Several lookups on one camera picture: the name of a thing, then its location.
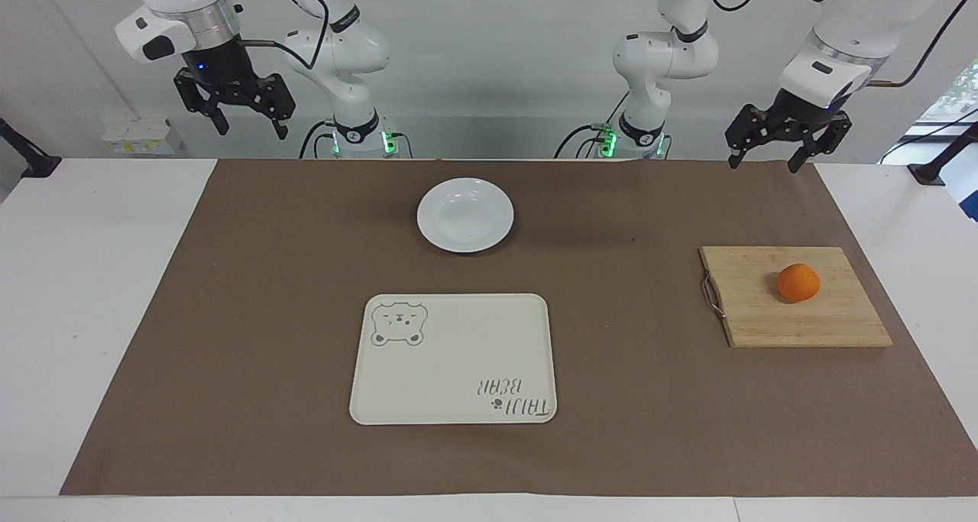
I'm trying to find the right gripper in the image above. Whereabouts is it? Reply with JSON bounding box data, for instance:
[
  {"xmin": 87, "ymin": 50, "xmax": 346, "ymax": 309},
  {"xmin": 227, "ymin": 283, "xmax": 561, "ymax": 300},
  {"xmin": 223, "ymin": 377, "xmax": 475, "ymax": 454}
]
[{"xmin": 173, "ymin": 37, "xmax": 297, "ymax": 141}]

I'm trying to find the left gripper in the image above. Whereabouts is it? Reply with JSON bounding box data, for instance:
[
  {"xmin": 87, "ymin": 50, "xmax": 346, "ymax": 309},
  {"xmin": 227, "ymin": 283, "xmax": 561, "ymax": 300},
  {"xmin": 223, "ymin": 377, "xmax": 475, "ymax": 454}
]
[{"xmin": 724, "ymin": 87, "xmax": 854, "ymax": 175}]

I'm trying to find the orange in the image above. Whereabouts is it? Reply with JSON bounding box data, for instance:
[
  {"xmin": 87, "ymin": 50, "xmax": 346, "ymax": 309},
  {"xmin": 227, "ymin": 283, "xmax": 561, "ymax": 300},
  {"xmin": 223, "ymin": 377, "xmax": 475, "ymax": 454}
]
[{"xmin": 776, "ymin": 263, "xmax": 822, "ymax": 304}]

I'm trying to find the white round plate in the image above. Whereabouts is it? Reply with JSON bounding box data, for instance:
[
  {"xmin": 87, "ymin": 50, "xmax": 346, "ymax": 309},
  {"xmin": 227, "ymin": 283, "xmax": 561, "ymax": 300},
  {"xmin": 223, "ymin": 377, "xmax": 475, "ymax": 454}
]
[{"xmin": 416, "ymin": 177, "xmax": 516, "ymax": 255}]

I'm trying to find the black stand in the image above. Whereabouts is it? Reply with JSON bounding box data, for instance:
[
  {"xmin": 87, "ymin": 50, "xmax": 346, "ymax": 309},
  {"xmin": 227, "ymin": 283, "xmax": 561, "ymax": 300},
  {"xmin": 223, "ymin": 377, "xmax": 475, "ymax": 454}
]
[
  {"xmin": 0, "ymin": 116, "xmax": 63, "ymax": 180},
  {"xmin": 907, "ymin": 120, "xmax": 978, "ymax": 187}
]

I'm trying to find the wooden cutting board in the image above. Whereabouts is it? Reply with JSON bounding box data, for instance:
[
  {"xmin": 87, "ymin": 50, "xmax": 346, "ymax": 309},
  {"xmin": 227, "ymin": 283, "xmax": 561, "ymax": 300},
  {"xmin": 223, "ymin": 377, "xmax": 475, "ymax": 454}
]
[{"xmin": 698, "ymin": 245, "xmax": 895, "ymax": 349}]

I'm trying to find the cream tray with bear print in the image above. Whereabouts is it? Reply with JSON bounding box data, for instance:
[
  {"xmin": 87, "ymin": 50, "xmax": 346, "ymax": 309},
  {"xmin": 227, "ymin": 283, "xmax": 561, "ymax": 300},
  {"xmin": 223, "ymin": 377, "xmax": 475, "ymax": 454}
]
[{"xmin": 348, "ymin": 293, "xmax": 559, "ymax": 426}]

